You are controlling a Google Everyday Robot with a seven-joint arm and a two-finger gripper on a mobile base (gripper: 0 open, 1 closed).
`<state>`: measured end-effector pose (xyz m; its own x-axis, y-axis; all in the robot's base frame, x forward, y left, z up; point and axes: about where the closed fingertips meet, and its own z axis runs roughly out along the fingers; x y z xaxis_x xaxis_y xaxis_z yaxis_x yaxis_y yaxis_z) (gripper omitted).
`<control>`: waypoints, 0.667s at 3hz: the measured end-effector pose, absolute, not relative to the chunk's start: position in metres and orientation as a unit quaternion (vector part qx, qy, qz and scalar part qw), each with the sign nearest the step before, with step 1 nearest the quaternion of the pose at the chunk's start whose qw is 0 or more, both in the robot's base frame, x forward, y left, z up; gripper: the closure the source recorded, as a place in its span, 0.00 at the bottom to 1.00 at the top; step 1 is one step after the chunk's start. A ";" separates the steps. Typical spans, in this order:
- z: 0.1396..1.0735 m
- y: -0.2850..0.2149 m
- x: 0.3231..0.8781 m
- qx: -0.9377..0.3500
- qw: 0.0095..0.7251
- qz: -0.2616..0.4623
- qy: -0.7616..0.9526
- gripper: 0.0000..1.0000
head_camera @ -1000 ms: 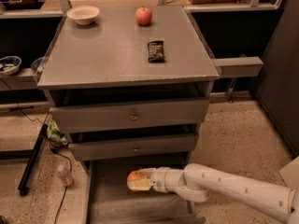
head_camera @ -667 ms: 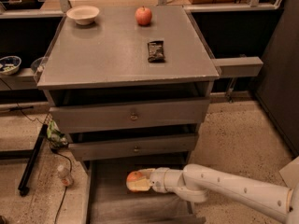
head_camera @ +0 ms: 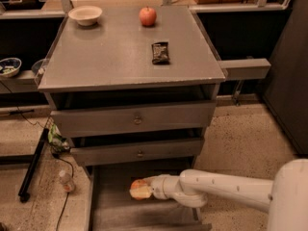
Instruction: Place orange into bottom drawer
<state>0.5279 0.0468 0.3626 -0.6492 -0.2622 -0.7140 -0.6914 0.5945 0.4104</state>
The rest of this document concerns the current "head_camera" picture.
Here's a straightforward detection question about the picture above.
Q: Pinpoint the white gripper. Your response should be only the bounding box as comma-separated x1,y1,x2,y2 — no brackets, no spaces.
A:
130,174,167,200

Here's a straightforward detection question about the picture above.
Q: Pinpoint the orange fruit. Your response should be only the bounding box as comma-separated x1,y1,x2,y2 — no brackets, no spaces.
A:
131,179,147,190

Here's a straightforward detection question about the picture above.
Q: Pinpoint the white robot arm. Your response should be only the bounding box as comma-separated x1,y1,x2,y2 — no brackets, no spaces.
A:
130,159,308,231

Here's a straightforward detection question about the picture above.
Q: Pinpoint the grey open bottom drawer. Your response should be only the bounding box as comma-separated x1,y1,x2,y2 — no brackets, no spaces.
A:
89,159,212,231

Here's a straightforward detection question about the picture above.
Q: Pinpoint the grey middle drawer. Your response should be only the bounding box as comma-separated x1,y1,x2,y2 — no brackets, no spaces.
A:
71,138,204,167

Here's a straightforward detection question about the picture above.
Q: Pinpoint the grey top drawer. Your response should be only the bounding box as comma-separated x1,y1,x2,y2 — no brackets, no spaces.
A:
51,101,216,138

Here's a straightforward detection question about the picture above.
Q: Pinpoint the grey drawer cabinet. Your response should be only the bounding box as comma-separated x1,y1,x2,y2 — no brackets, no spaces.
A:
38,6,224,231

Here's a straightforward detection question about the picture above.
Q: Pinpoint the clear plastic bottle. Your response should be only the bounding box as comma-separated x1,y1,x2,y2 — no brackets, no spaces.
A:
59,170,75,193

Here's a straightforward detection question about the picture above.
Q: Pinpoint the green snack bag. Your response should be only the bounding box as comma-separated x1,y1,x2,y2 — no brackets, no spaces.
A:
48,124,70,152

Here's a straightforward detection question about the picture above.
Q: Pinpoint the black metal leg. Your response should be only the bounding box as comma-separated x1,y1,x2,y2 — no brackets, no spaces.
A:
18,128,49,203

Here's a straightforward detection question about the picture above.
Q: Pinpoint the dark snack bar packet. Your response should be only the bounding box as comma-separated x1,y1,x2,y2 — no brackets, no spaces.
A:
152,41,169,64

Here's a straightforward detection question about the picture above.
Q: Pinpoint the grey side shelf beam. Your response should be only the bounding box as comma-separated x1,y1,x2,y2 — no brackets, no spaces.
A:
218,59,271,81

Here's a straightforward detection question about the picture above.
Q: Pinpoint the clear plastic cup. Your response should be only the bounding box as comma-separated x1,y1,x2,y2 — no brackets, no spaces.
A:
31,59,49,75

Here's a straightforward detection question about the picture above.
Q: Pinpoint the red apple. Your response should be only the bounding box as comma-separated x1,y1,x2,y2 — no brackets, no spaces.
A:
139,7,157,27

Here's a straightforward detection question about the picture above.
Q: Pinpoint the beige bowl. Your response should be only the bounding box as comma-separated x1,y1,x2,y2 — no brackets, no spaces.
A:
68,6,102,26

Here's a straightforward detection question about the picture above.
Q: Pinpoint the blue patterned bowl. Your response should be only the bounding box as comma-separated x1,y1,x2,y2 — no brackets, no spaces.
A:
0,58,22,78

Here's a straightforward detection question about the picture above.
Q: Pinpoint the black floor cable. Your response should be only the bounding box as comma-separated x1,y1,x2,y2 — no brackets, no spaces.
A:
0,80,75,231

